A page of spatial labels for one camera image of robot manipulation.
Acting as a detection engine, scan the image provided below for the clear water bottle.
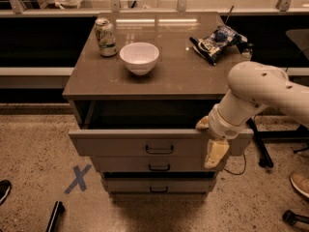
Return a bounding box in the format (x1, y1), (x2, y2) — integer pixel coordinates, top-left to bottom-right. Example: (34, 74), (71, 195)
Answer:
(241, 43), (254, 61)

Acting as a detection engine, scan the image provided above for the grey drawer cabinet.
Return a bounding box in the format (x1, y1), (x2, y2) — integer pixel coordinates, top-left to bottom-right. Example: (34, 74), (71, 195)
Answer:
(62, 11), (259, 199)

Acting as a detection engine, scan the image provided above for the grey top drawer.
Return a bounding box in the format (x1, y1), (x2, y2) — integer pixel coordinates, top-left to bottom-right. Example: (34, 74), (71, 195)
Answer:
(68, 128), (255, 158)

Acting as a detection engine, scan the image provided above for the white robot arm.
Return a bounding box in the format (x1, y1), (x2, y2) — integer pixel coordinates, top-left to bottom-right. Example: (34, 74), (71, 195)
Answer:
(196, 61), (309, 169)

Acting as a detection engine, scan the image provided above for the black tripod leg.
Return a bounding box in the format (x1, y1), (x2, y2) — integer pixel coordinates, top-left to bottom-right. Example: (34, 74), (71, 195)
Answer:
(247, 118), (273, 168)

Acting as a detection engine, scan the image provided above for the white bowl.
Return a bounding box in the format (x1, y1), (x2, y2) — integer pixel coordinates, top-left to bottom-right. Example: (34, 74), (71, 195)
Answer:
(120, 43), (159, 75)

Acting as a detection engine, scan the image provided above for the black stand leg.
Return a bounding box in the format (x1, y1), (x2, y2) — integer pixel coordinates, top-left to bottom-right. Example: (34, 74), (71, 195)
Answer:
(45, 201), (65, 232)

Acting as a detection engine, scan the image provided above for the black chair caster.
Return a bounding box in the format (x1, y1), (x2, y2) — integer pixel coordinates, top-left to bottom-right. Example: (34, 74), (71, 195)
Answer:
(282, 210), (309, 225)

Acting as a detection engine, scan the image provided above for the blue chip bag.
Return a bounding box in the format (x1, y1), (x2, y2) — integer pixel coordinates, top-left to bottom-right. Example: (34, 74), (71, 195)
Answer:
(189, 24), (247, 65)

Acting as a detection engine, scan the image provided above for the grey drawer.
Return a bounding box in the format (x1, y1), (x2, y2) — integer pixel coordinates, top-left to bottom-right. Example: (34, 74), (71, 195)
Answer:
(101, 179), (216, 193)
(68, 128), (255, 158)
(90, 156), (228, 173)

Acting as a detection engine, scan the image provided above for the grey middle drawer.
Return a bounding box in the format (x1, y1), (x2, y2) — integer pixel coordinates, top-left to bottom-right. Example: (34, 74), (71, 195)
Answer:
(90, 156), (228, 173)

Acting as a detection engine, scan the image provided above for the grey bottom drawer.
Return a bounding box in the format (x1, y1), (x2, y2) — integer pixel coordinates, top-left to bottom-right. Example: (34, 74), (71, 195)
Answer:
(101, 179), (216, 193)

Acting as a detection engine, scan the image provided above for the blue tape cross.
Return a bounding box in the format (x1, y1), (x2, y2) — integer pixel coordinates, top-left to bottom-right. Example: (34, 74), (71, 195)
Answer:
(65, 164), (92, 194)

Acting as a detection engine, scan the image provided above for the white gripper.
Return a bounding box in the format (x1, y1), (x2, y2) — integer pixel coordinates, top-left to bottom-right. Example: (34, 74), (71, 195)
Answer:
(195, 104), (245, 169)

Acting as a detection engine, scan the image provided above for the tan shoe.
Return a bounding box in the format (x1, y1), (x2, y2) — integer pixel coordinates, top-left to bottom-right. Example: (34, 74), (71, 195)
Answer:
(290, 172), (309, 198)

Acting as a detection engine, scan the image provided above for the black shoe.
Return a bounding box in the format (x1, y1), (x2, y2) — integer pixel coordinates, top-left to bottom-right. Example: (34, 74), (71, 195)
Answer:
(0, 180), (12, 205)

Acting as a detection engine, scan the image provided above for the green soda can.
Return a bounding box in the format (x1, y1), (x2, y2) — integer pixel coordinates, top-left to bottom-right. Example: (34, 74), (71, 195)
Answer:
(95, 17), (117, 57)

